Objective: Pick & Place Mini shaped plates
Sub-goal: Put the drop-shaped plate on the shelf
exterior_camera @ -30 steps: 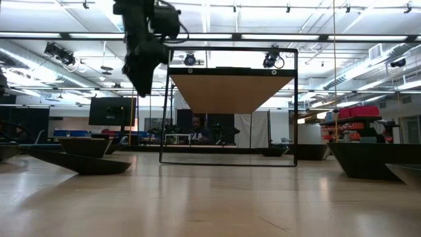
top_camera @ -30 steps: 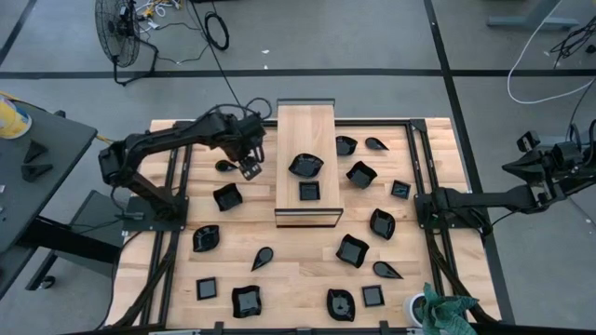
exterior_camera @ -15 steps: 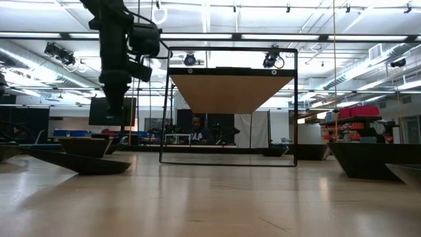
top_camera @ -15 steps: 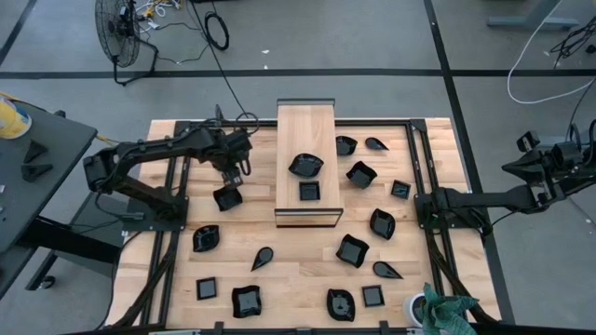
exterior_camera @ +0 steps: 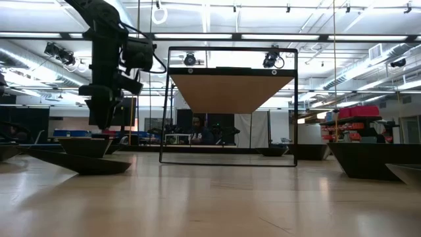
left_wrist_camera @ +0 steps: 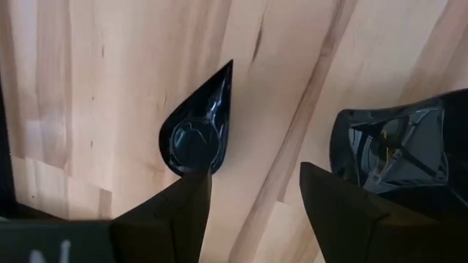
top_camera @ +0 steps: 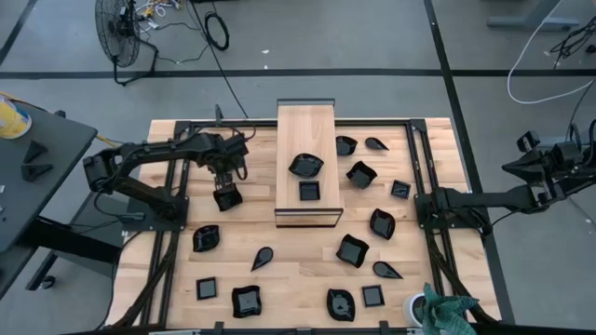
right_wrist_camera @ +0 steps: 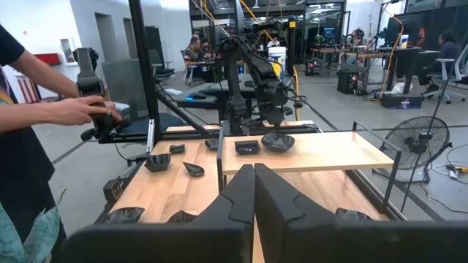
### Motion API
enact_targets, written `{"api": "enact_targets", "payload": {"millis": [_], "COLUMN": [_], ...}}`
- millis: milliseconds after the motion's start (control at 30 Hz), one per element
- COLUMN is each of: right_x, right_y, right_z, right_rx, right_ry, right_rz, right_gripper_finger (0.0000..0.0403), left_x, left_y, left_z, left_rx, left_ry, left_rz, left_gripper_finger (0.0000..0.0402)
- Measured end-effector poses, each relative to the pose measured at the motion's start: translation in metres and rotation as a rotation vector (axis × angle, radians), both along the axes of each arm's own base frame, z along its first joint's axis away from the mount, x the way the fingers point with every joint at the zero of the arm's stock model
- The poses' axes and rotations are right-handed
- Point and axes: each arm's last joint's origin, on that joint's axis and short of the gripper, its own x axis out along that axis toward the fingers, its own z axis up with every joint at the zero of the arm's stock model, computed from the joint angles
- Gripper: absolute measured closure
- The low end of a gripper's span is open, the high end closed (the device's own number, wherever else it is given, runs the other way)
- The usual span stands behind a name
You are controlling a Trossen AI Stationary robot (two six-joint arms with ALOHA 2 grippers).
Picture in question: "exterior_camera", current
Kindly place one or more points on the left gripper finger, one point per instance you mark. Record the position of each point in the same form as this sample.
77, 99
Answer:
106, 112
96, 112

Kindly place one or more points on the black teardrop plate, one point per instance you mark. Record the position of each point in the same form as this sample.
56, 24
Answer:
82, 166

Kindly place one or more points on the black leaf-shaped plate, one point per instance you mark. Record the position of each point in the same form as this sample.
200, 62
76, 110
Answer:
6, 152
273, 152
409, 174

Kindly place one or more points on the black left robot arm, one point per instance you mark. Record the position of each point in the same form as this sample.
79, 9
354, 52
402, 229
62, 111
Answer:
105, 49

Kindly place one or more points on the blue storage bin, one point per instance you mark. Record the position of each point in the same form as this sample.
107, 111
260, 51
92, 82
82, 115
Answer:
70, 133

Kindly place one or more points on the black ceiling spotlight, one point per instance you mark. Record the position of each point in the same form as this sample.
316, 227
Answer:
62, 55

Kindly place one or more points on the white small table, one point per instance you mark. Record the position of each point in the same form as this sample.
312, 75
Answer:
177, 134

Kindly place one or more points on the black partition panel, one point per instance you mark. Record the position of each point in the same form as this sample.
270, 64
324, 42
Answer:
184, 121

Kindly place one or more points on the person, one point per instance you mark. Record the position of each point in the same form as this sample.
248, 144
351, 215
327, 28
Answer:
15, 132
199, 135

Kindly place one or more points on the white partition screen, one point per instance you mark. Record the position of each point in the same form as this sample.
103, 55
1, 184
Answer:
253, 131

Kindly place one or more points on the red bin storage rack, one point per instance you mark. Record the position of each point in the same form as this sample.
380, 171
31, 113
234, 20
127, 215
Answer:
358, 112

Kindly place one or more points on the white air vent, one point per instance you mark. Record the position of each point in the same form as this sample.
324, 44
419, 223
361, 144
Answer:
375, 52

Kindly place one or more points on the black ceiling dome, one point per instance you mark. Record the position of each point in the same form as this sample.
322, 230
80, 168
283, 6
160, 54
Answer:
398, 62

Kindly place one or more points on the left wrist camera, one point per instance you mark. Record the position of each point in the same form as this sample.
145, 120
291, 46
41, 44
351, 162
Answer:
130, 85

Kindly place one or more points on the silver air duct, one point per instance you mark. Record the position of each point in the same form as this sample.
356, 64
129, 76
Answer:
361, 69
39, 70

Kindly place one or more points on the black round overhead camera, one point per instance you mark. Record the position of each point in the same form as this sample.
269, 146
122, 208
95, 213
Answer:
189, 59

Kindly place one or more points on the wooden riser shelf black frame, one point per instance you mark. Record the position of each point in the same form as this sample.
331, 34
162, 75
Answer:
230, 95

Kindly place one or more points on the black overhead rig frame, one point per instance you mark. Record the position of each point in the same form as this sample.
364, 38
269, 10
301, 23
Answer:
237, 37

